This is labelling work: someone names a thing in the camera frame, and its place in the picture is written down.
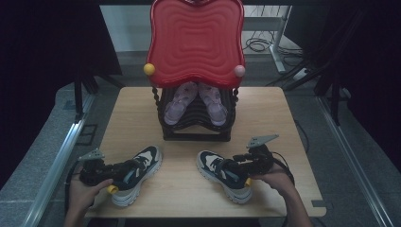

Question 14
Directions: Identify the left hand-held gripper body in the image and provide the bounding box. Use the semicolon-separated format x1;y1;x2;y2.
78;148;117;187

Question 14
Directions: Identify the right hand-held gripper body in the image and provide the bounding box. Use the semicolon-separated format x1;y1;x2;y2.
246;134;280;174

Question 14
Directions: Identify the navy and white sneaker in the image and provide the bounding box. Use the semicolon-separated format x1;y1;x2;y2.
107;145;164;207
196;149;253;204

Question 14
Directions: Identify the purple sandal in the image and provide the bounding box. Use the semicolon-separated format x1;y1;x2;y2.
164;81;199;126
198;82;229;127

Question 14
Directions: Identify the red and black shoe rack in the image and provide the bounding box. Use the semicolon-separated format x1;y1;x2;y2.
143;0;248;142

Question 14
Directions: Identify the person's right hand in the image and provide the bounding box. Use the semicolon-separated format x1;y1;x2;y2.
250;165;296;198

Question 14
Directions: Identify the person's left hand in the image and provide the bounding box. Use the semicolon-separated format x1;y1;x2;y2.
67;176;113;214

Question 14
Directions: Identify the white power strip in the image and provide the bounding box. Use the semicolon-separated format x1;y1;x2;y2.
292;67;309;80

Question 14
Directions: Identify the black curtain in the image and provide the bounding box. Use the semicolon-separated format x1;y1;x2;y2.
0;0;123;190
283;0;401;173

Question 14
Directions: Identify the aluminium rail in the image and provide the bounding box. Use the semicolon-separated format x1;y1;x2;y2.
22;94;97;227
316;94;395;227

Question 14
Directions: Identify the black cable bundle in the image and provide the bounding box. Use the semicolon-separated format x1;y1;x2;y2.
243;37;273;54

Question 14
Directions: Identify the white metal desk frame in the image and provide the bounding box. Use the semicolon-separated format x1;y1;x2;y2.
242;5;294;75

